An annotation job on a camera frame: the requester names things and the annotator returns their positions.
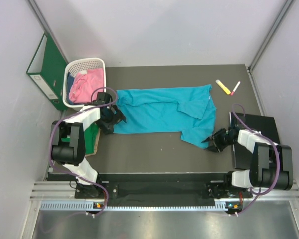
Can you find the pink t shirt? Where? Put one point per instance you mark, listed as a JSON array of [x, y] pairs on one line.
[[85, 84]]

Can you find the green ring binder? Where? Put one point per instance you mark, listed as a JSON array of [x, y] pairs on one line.
[[46, 69]]

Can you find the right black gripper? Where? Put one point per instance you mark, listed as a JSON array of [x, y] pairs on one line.
[[217, 147]]

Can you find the grey cable duct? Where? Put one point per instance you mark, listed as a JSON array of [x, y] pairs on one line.
[[94, 206]]

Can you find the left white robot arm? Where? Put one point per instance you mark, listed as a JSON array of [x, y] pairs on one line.
[[67, 141]]

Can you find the pink white marker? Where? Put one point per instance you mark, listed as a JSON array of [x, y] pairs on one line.
[[235, 88]]

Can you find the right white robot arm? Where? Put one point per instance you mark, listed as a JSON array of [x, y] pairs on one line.
[[270, 167]]

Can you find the white laundry basket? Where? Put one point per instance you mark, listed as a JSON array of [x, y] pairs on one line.
[[81, 65]]

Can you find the green folded t shirt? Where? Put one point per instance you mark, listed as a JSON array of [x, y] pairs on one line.
[[89, 136]]

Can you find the black board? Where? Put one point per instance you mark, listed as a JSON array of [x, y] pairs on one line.
[[265, 125]]

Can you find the teal t shirt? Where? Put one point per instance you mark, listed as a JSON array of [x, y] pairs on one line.
[[187, 110]]

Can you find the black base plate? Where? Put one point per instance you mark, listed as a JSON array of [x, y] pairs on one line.
[[166, 193]]

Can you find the yellow highlighter marker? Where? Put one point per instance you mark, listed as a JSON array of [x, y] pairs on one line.
[[223, 87]]

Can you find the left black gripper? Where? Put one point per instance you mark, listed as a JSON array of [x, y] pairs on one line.
[[105, 126]]

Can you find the navy blue t shirt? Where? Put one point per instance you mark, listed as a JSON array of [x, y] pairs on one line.
[[69, 83]]

